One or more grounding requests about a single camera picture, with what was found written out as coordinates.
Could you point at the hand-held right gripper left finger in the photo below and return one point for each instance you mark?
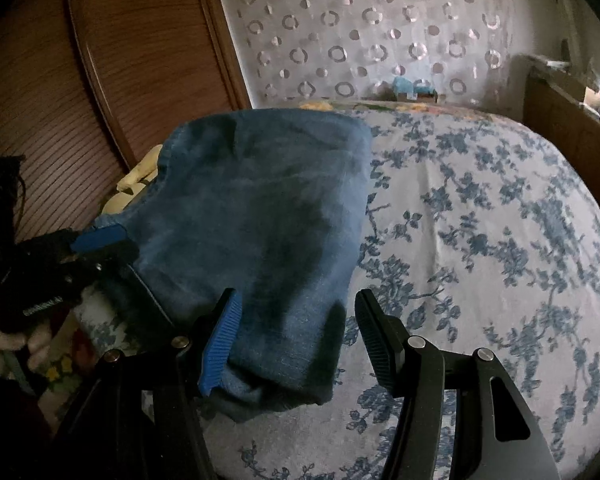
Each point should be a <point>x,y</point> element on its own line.
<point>222,342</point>

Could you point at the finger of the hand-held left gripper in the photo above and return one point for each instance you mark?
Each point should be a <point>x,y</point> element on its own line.
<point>145,292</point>
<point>100,238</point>

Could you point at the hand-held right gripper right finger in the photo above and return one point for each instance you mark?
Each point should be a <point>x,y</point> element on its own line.
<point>377,345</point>

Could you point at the blue denim pants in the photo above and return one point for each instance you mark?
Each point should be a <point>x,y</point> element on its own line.
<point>260,220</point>

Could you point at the yellow plush toy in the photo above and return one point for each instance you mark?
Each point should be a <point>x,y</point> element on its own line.
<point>137,180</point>

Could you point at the blue floral bed sheet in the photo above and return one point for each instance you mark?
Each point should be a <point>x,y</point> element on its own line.
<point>480,260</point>

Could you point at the wooden wardrobe door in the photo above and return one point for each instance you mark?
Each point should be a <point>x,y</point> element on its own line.
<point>105,75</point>

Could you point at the small cardboard box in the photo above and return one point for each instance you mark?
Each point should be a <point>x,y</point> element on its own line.
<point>420,96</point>

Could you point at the wooden side shelf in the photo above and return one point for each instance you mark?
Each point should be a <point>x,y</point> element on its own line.
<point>565,130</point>

